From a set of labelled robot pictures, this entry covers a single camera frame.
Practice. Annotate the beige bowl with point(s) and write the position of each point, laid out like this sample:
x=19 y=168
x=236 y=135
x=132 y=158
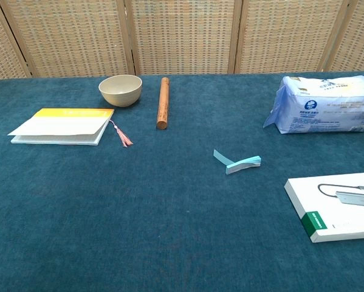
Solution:
x=121 y=92

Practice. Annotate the white paper box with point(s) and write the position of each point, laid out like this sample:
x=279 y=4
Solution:
x=336 y=213

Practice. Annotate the wooden rolling stick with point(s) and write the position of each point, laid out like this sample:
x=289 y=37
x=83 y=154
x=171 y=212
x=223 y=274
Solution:
x=163 y=103

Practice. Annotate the pink tassel bookmark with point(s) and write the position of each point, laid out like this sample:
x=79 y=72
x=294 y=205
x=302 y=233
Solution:
x=122 y=137

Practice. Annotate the dark blue tablecloth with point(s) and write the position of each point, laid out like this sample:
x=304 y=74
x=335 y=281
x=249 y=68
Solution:
x=157 y=219

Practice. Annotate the woven rattan screen panel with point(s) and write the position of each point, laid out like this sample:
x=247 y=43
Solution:
x=358 y=39
x=69 y=36
x=2 y=39
x=181 y=36
x=288 y=36

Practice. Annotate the yellow and white notebook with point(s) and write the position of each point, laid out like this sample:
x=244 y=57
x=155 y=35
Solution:
x=63 y=124

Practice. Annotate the white and blue tissue pack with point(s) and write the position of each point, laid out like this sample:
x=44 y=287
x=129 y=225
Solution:
x=324 y=106

